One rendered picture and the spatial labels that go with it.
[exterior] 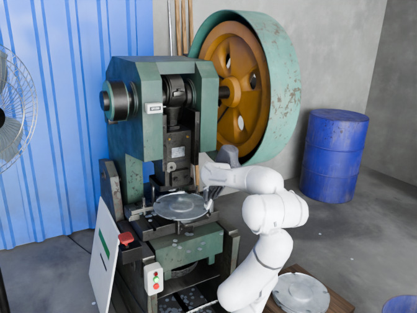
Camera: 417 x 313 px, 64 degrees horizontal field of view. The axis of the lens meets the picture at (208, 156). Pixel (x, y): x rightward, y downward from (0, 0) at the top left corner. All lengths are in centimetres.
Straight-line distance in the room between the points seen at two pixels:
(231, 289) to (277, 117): 76
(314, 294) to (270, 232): 93
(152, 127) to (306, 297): 115
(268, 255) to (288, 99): 76
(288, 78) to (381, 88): 324
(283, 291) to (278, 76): 110
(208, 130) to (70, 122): 135
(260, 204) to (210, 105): 75
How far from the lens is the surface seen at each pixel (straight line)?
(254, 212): 103
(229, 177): 122
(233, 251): 187
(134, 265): 182
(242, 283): 119
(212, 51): 201
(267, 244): 107
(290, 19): 365
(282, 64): 156
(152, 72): 152
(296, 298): 189
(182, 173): 170
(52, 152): 278
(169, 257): 174
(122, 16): 275
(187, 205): 175
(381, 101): 474
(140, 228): 173
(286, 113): 157
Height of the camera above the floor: 163
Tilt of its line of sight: 20 degrees down
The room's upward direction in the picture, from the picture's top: 2 degrees clockwise
